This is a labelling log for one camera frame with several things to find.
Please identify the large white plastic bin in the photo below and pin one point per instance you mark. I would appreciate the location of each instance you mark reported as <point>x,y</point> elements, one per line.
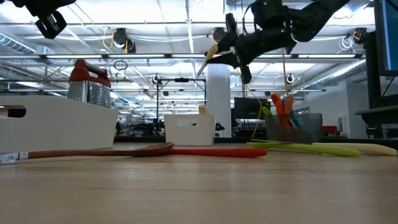
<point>62,124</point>

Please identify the black computer monitor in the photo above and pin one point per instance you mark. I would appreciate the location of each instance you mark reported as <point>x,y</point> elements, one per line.
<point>388,37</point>

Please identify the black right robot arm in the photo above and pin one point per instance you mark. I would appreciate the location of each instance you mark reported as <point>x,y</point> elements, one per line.
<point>311,15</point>

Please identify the brown wooden spoon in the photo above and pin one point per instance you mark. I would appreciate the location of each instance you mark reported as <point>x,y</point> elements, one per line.
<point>93,153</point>

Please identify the grey desk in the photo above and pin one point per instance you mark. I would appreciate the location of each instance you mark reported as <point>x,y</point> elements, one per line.
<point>379,112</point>

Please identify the orange silicone spatula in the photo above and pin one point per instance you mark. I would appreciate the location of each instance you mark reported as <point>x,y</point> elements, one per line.
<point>280,113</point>

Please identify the translucent grey plastic bin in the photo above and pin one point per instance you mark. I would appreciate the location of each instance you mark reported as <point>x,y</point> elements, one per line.
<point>308,130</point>

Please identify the black background frame rig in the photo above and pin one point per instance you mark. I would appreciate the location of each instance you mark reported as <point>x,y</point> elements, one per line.
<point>182,80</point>

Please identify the long ceiling light strip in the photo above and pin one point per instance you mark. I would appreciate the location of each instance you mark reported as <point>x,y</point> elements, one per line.
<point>124,56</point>

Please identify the small white plastic bin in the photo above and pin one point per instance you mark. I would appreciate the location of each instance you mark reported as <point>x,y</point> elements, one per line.
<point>189,130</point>

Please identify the red silicone spoon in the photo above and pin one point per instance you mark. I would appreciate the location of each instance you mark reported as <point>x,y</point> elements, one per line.
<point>224,152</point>

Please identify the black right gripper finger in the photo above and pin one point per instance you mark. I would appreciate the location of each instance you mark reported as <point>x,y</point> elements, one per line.
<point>224,59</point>
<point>228,42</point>

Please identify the steel box grater red trim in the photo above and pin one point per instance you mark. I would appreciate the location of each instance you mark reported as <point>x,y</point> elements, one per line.
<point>90,93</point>

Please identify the green silicone spoon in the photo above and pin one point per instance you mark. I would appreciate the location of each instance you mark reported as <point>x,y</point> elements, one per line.
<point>335,151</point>

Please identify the black background monitor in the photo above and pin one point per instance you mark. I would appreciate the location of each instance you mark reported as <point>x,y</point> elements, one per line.
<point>248,109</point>

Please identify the coral silicone spatula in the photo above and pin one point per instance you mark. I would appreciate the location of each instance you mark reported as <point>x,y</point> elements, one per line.
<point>289,105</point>

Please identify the white building column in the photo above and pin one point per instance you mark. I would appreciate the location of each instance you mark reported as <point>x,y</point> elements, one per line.
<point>219,99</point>

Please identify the red background object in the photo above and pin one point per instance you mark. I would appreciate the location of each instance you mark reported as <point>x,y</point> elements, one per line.
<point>329,129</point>

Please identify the blue silicone spatula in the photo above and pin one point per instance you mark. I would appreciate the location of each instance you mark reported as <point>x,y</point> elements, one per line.
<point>294,119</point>

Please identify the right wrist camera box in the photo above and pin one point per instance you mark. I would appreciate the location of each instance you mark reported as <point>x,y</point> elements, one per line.
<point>246,74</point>

